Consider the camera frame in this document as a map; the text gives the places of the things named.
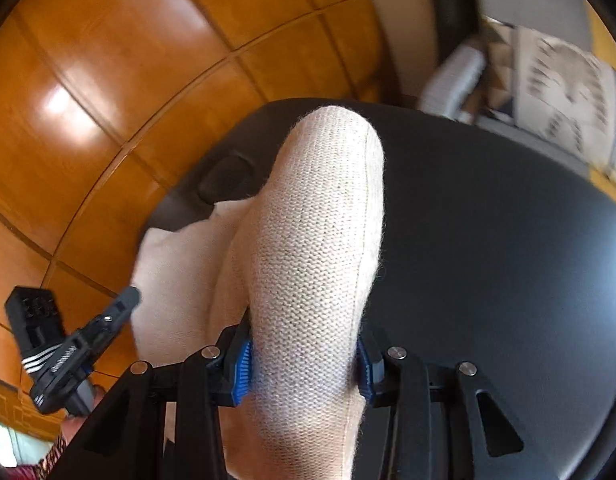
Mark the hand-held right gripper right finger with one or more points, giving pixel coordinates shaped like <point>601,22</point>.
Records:
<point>365,375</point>

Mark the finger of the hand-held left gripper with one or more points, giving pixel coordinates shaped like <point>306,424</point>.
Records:
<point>115,312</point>

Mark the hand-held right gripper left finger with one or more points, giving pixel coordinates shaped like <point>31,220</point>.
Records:
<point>242,365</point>

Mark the beige knit sweater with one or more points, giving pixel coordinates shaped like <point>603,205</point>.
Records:
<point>313,260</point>

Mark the wooden panelled wardrobe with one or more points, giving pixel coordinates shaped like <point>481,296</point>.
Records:
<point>112,60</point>

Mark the tiger print cushion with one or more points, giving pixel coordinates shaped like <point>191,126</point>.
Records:
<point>563,90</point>

